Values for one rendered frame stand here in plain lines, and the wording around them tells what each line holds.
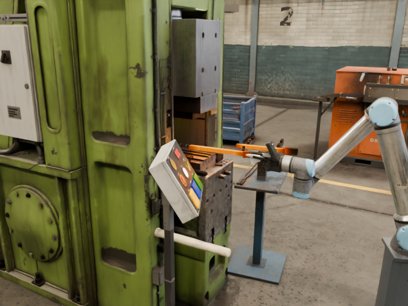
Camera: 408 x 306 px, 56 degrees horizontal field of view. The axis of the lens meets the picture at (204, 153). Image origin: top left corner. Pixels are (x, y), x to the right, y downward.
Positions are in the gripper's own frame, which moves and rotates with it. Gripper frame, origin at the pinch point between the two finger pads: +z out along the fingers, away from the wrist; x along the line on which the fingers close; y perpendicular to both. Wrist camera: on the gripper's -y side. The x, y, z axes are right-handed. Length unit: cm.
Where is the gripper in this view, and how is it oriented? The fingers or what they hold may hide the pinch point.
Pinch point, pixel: (249, 153)
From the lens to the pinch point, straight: 218.3
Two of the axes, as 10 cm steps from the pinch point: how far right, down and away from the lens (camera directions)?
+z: -8.8, -1.6, 4.5
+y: -0.2, 9.5, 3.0
